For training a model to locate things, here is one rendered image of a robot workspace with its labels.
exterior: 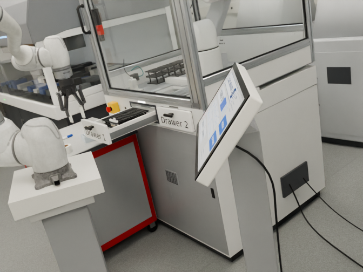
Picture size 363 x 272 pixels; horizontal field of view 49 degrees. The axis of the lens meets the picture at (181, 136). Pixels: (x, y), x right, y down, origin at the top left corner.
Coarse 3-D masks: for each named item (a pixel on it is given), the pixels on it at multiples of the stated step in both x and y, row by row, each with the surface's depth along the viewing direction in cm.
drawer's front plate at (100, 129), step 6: (84, 120) 227; (90, 120) 224; (84, 126) 230; (96, 126) 216; (102, 126) 210; (84, 132) 233; (90, 132) 226; (96, 132) 219; (102, 132) 213; (108, 132) 210; (90, 138) 229; (96, 138) 223; (102, 138) 216; (108, 138) 211; (108, 144) 213
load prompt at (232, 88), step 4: (232, 76) 149; (228, 80) 151; (232, 80) 144; (228, 84) 148; (232, 84) 141; (236, 84) 135; (228, 88) 144; (232, 88) 138; (236, 88) 132; (228, 92) 140; (232, 92) 134; (236, 92) 128; (228, 96) 137; (232, 96) 131; (232, 100) 128
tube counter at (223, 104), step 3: (225, 96) 142; (222, 99) 145; (225, 99) 139; (219, 102) 147; (222, 102) 142; (225, 102) 137; (219, 105) 144; (222, 105) 139; (225, 105) 134; (222, 108) 136; (225, 108) 132; (222, 111) 134; (225, 111) 129; (222, 114) 132
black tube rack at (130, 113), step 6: (132, 108) 242; (138, 108) 239; (114, 114) 237; (120, 114) 234; (126, 114) 232; (132, 114) 229; (138, 114) 227; (144, 114) 236; (120, 120) 222; (126, 120) 231; (108, 126) 228
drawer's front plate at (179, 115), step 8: (160, 112) 222; (168, 112) 216; (176, 112) 210; (184, 112) 204; (160, 120) 225; (168, 120) 219; (176, 120) 213; (184, 120) 207; (192, 120) 204; (176, 128) 216; (184, 128) 210; (192, 128) 205
